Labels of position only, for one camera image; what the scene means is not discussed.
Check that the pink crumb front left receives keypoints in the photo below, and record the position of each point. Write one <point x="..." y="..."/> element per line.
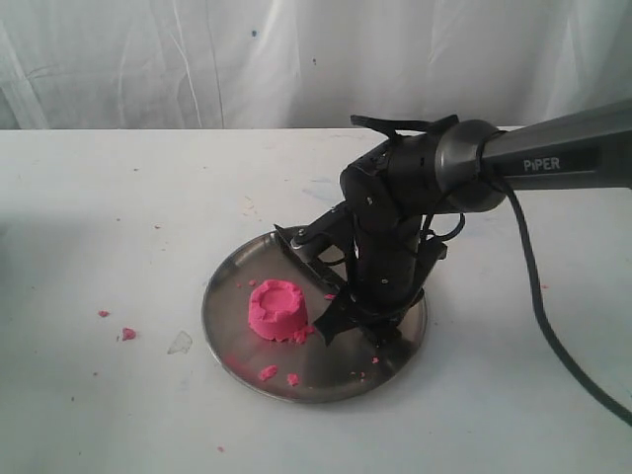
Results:
<point x="268" y="372"/>

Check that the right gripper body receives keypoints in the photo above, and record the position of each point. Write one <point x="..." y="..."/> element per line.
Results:
<point x="391" y="266"/>

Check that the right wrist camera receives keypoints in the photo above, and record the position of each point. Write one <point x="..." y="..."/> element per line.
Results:
<point x="305" y="244"/>

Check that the pink crumb front small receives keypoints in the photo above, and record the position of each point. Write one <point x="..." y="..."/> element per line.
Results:
<point x="292" y="379"/>

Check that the round steel plate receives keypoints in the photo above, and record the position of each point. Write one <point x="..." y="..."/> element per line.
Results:
<point x="326" y="374"/>

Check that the white curtain backdrop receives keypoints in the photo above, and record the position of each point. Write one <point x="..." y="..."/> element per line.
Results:
<point x="269" y="64"/>

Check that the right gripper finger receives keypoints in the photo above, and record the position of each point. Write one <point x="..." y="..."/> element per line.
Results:
<point x="384" y="330"/>
<point x="343" y="314"/>

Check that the black knife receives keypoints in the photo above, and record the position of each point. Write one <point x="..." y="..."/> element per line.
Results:
<point x="394" y="354"/>

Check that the pink dough lump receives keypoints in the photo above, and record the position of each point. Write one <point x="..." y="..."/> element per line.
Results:
<point x="277" y="312"/>

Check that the clear tape scrap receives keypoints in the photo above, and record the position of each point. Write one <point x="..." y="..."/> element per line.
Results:
<point x="181" y="344"/>

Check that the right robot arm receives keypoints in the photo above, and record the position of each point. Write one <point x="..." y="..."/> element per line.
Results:
<point x="425" y="169"/>

